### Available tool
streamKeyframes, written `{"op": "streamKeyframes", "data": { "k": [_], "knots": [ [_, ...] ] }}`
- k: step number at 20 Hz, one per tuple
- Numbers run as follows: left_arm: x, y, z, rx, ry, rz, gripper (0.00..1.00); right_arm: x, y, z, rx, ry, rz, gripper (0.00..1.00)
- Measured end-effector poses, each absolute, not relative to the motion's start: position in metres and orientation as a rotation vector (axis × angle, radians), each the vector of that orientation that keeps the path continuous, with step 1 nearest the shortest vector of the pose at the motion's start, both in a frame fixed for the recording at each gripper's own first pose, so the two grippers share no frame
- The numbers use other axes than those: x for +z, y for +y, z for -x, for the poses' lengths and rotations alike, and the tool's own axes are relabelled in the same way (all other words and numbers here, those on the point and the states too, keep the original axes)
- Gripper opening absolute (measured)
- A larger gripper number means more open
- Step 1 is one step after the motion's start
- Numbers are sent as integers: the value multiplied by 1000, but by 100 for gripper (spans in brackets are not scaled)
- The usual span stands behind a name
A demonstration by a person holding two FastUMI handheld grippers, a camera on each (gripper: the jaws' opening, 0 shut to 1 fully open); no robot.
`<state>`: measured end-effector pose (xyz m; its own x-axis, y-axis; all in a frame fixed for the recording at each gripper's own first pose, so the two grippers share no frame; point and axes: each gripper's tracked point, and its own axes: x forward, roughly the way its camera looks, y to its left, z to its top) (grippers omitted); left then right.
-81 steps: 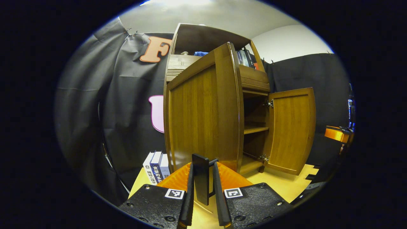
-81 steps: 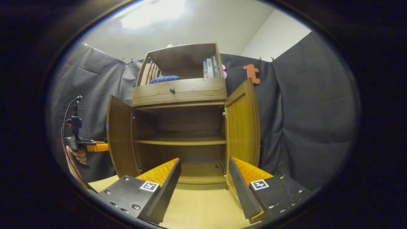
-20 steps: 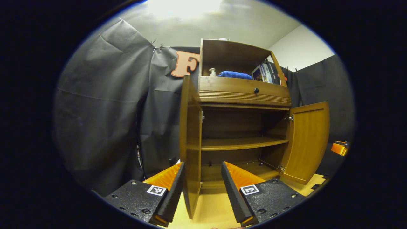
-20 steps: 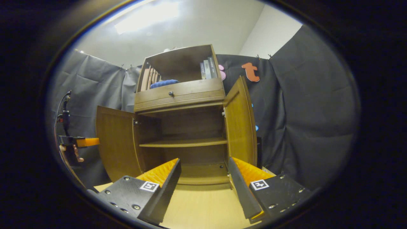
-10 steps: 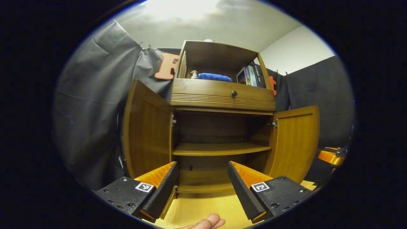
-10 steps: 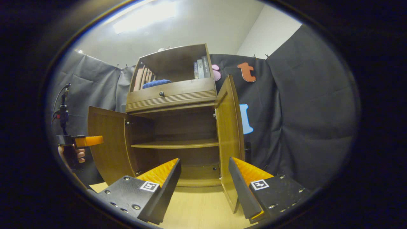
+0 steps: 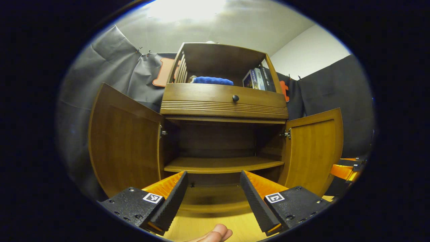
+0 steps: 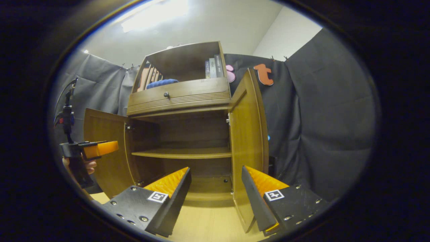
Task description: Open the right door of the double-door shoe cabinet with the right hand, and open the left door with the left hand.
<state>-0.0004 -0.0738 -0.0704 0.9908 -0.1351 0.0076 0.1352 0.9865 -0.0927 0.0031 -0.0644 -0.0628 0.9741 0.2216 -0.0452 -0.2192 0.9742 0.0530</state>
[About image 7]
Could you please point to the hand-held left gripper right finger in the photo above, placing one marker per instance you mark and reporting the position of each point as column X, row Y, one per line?
column 257, row 205

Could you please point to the blue folded towel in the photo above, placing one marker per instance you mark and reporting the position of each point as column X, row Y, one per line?
column 212, row 80

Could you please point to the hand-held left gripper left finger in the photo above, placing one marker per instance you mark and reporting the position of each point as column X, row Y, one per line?
column 174, row 205

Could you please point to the blue book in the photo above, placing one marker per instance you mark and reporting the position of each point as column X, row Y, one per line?
column 250, row 79

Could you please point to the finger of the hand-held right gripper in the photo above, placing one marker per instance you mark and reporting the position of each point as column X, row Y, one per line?
column 352, row 161
column 341, row 171

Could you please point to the small beige object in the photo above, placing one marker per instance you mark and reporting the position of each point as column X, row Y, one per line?
column 190, row 79

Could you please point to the wooden shoe cabinet door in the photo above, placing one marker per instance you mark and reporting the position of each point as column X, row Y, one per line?
column 314, row 151
column 124, row 141

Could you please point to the black backdrop cloth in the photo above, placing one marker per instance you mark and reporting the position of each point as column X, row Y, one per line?
column 336, row 90

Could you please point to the black drawer knob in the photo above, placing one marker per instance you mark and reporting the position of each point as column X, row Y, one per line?
column 235, row 98

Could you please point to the wooden cabinet drawer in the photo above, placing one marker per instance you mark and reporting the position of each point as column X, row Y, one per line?
column 201, row 94

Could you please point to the wooden double-door shoe cabinet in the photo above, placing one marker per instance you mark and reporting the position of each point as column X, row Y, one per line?
column 221, row 111

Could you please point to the metal door hinge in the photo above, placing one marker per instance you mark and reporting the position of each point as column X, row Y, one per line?
column 286, row 133
column 163, row 132

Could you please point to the grey book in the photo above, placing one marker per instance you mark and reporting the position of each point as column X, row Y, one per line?
column 259, row 79

